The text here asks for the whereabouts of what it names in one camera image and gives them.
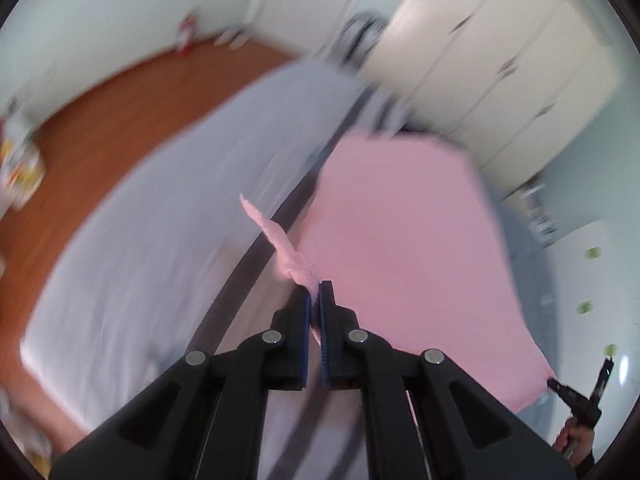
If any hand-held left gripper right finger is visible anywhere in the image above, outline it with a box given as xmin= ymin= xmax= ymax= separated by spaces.
xmin=318 ymin=280 xmax=576 ymax=480

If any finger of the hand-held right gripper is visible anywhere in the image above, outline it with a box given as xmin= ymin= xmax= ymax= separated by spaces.
xmin=547 ymin=379 xmax=578 ymax=407

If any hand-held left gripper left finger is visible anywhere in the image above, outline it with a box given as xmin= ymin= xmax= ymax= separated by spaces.
xmin=50 ymin=290 xmax=312 ymax=480

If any pink printed t-shirt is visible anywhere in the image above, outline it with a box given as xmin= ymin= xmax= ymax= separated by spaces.
xmin=240 ymin=127 xmax=556 ymax=411

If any person's right hand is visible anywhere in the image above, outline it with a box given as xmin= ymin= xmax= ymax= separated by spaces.
xmin=552 ymin=421 xmax=596 ymax=467

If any cluttered bedside shelf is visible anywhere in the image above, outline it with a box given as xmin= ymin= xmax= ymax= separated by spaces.
xmin=517 ymin=180 xmax=558 ymax=248

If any pair of white shoes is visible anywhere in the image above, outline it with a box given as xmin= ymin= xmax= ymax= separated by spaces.
xmin=217 ymin=25 xmax=251 ymax=48

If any red fire extinguisher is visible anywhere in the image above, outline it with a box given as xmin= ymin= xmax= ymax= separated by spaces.
xmin=175 ymin=12 xmax=198 ymax=56

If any cream wardrobe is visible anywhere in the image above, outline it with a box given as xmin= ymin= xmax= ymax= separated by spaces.
xmin=360 ymin=0 xmax=626 ymax=196

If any white door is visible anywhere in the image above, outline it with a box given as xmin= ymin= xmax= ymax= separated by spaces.
xmin=245 ymin=0 xmax=381 ymax=61

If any large white shopping bag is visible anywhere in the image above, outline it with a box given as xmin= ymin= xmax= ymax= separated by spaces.
xmin=0 ymin=100 xmax=48 ymax=211

